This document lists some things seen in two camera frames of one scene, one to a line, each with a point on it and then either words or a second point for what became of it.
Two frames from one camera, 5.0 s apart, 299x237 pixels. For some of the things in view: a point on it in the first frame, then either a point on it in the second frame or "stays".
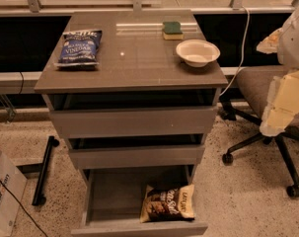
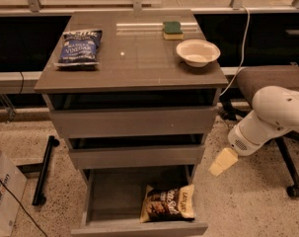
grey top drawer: x=133 y=122 stays
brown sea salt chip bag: x=173 y=204 stays
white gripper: x=294 y=43 → x=240 y=142
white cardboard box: x=5 y=208 stays
